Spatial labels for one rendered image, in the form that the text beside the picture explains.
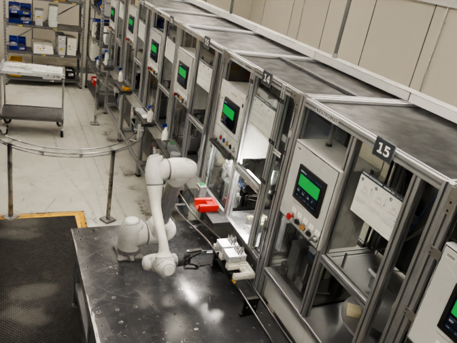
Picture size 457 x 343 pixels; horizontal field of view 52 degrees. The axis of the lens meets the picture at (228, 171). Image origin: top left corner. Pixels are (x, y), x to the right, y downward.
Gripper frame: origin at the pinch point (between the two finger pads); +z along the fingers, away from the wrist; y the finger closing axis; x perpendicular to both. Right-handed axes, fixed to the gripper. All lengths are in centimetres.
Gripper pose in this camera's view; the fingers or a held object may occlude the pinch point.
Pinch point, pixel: (207, 258)
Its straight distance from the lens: 306.0
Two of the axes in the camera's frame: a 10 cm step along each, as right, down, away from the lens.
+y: 1.8, -9.0, -3.9
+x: -3.7, -4.3, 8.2
